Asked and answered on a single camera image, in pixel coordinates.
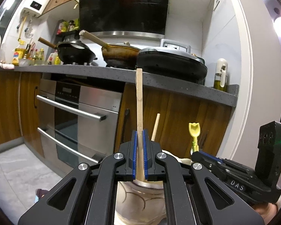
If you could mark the brown pan wooden handle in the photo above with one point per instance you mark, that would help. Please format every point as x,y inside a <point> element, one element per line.
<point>120,56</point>

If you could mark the oil dispenser bottle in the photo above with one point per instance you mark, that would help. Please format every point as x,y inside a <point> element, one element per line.
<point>220,79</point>

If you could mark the black wok wooden handle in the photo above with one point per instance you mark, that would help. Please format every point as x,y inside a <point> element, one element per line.
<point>73,52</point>

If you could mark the stainless built-in oven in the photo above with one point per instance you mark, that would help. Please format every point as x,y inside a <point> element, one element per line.
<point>78,119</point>

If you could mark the black range hood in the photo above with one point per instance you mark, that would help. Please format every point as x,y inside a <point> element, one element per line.
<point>144,16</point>

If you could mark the yellow plastic shovel utensil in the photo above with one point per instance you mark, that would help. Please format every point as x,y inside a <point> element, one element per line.
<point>194,131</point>

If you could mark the right hand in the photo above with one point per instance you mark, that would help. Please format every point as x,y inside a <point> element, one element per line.
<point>266,210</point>

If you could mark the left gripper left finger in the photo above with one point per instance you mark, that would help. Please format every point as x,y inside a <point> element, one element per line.
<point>86,195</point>

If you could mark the wooden chopstick in vase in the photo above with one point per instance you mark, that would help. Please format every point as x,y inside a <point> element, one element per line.
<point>155,127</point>

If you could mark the black electric griddle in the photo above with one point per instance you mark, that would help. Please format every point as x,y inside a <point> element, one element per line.
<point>173,59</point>

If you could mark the cream ceramic double vase holder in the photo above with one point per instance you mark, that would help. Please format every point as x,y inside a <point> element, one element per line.
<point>140,202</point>

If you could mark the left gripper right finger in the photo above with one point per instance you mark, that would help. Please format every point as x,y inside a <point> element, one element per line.
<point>193,195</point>

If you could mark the yellow condiment bottle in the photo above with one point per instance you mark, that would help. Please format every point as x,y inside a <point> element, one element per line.
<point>17,55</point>

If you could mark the wooden chopstick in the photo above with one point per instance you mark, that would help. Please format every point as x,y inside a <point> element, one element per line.
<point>155,127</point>
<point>139,124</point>

